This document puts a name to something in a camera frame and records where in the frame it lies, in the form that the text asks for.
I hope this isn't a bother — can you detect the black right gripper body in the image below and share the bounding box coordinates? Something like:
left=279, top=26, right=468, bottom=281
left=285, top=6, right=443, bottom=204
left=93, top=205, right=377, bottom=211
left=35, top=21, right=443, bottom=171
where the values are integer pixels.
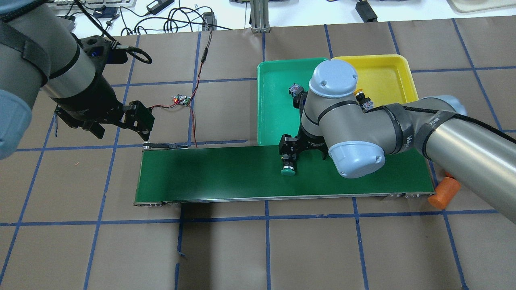
left=295, top=125, right=328, bottom=153

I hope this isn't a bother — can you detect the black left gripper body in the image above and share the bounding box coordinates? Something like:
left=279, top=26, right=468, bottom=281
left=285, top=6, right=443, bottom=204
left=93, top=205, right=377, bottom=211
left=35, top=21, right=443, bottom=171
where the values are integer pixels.
left=54, top=77, right=124, bottom=128

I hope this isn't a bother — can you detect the green push button switch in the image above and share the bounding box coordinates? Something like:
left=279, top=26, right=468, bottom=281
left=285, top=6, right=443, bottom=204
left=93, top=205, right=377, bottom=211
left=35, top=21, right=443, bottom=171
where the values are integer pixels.
left=289, top=83, right=308, bottom=110
left=280, top=155, right=296, bottom=176

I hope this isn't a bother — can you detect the plain orange cylinder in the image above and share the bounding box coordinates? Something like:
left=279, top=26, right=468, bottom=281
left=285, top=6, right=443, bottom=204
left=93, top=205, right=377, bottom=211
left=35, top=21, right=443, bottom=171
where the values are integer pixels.
left=427, top=177, right=462, bottom=210

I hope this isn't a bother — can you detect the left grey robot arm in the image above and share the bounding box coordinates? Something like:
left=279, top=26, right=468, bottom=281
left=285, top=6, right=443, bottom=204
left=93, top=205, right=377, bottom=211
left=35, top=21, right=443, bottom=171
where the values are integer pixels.
left=0, top=0, right=155, bottom=159

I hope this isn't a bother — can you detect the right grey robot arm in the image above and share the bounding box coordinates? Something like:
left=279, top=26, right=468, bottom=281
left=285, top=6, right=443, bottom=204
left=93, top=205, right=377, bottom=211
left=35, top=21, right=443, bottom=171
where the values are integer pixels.
left=279, top=59, right=516, bottom=222

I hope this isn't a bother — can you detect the green plastic tray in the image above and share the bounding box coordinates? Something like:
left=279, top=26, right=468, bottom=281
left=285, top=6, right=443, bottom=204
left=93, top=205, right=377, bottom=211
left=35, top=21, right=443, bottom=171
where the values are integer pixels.
left=257, top=58, right=326, bottom=146

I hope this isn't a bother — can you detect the green conveyor belt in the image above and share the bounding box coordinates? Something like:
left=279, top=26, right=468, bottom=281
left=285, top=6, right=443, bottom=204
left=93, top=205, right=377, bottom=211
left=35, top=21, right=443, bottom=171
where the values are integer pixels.
left=134, top=143, right=434, bottom=206

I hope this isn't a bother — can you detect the yellow plastic tray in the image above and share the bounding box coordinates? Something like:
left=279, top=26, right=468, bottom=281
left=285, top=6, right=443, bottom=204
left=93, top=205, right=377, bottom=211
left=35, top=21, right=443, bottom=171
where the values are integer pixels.
left=337, top=54, right=420, bottom=107

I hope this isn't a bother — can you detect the black power adapter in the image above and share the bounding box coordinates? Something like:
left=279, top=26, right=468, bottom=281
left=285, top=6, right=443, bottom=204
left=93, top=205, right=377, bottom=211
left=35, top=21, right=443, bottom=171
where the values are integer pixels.
left=354, top=0, right=378, bottom=23

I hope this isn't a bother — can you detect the beige serving tray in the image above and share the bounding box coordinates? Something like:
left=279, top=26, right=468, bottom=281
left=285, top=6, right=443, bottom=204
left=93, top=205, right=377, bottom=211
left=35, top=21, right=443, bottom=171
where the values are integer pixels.
left=448, top=0, right=516, bottom=13

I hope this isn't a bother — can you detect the red black power cable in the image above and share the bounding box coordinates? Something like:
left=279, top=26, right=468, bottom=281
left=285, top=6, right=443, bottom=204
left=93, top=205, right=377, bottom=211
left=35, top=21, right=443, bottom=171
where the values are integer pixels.
left=147, top=30, right=214, bottom=149

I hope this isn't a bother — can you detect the aluminium frame post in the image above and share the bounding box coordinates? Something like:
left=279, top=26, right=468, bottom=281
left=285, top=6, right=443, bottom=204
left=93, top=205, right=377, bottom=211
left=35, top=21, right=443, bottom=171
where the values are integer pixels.
left=250, top=0, right=270, bottom=33

